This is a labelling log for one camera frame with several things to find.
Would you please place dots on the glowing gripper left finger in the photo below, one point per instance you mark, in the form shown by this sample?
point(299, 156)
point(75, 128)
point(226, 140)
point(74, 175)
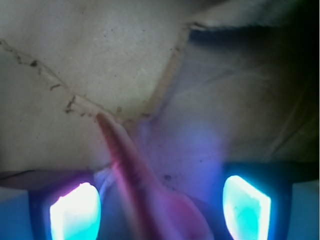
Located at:
point(65, 206)

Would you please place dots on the brown paper bag tray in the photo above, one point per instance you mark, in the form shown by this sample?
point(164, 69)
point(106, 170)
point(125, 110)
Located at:
point(197, 83)

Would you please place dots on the brown spiral sea shell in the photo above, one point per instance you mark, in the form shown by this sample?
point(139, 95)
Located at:
point(153, 211)

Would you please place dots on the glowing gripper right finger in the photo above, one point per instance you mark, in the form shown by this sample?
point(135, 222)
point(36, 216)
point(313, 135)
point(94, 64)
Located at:
point(256, 201)

